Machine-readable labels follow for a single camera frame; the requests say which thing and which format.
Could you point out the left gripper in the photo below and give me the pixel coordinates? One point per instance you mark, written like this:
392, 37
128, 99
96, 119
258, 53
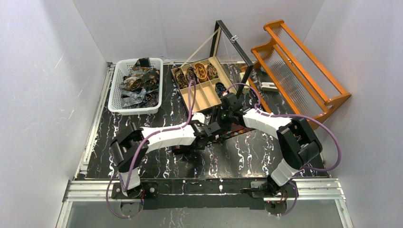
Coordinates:
215, 129

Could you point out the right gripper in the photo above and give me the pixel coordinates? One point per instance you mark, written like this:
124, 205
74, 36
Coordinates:
225, 118

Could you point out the red patterned tie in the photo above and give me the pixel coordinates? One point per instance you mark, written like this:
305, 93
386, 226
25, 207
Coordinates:
236, 132

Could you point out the blue green tie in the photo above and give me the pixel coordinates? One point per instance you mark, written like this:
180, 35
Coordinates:
220, 89

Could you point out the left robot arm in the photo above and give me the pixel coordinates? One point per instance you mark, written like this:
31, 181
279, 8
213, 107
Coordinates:
133, 143

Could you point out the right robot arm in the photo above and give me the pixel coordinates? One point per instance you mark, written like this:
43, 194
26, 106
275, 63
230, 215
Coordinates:
297, 140

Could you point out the pile of patterned ties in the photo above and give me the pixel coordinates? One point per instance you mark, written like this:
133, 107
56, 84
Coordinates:
140, 88

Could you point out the small cream box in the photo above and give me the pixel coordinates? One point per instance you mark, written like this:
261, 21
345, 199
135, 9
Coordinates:
246, 89

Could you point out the wooden tie storage box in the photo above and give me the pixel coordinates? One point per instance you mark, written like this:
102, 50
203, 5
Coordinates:
204, 93

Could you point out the white stapler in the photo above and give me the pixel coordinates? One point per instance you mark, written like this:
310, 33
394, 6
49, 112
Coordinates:
268, 86

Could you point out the rolled brown patterned tie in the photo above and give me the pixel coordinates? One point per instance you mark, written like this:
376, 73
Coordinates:
212, 72

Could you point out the glass box lid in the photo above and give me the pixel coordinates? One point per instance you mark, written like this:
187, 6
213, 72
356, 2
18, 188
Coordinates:
231, 61

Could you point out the rolled orange tie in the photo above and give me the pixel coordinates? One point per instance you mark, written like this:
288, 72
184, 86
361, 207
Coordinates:
200, 72

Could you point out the rolled purple patterned tie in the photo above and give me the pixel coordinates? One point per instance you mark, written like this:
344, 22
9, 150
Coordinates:
191, 75

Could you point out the rolled dark striped tie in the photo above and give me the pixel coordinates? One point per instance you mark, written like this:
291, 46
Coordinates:
181, 79

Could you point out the orange wooden rack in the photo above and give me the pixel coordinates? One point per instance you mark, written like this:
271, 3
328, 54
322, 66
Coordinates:
307, 87

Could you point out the white plastic basket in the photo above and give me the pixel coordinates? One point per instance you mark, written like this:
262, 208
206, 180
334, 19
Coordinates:
122, 69

